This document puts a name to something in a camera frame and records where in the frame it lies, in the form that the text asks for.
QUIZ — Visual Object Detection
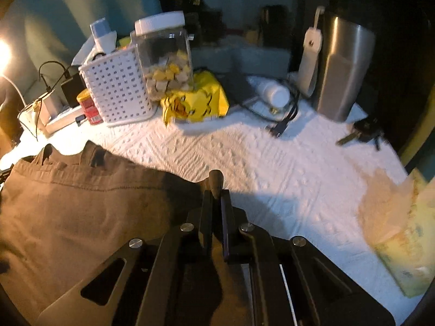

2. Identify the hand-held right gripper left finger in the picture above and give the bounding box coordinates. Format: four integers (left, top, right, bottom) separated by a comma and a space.
36, 190, 223, 326

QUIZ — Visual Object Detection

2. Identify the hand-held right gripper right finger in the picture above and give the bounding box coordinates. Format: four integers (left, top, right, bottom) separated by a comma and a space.
221, 190, 396, 326

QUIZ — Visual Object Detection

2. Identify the brown printed t-shirt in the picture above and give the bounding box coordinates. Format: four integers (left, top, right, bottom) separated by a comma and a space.
0, 141, 259, 326

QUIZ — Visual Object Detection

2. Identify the white embossed tablecloth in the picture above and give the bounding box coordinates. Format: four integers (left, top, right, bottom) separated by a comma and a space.
0, 75, 425, 326

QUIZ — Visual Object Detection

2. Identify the yellow tissue pack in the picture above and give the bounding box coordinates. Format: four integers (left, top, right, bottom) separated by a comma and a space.
360, 168, 435, 297

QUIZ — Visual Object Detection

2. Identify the black car key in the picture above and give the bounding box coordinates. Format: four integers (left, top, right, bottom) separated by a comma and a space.
336, 118, 384, 152

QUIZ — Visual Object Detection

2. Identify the yellow snack bag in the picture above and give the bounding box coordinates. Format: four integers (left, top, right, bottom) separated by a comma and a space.
160, 71, 230, 128

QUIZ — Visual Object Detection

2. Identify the white pill bottle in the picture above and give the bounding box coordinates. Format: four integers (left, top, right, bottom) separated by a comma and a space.
255, 78, 291, 107

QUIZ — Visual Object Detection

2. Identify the red tin can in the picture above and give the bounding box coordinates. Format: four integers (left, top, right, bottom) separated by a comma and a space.
76, 89, 103, 125

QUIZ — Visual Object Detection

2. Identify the dark power bank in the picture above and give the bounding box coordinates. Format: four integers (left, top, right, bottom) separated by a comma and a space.
221, 73, 259, 104

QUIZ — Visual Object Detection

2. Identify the white power strip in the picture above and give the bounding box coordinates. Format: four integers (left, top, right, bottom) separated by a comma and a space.
44, 105, 87, 134

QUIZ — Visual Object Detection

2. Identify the white perforated basket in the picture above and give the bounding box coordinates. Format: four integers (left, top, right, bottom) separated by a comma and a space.
79, 46, 157, 126

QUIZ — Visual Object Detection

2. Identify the black charger adapter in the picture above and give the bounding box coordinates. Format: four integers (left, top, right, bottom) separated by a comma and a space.
61, 74, 86, 107

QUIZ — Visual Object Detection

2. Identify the white charger adapter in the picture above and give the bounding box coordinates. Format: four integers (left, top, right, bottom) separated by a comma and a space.
42, 90, 62, 117

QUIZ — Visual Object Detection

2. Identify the clear jar with white lid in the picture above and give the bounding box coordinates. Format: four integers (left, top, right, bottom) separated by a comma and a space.
134, 11, 194, 102

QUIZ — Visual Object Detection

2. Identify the white tissue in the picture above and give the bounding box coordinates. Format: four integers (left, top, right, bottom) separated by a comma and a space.
71, 36, 97, 67

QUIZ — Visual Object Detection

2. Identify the white desk lamp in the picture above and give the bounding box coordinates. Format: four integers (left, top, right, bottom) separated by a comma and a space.
0, 37, 28, 107

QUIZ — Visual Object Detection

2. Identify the black usb cable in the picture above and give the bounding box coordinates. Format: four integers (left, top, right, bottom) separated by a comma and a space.
234, 75, 300, 139

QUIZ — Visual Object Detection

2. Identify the steel tumbler with strap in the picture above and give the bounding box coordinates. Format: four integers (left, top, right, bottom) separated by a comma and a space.
297, 6, 376, 122

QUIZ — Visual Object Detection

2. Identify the black charger cable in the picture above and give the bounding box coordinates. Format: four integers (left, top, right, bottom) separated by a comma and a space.
51, 62, 73, 89
38, 64, 55, 92

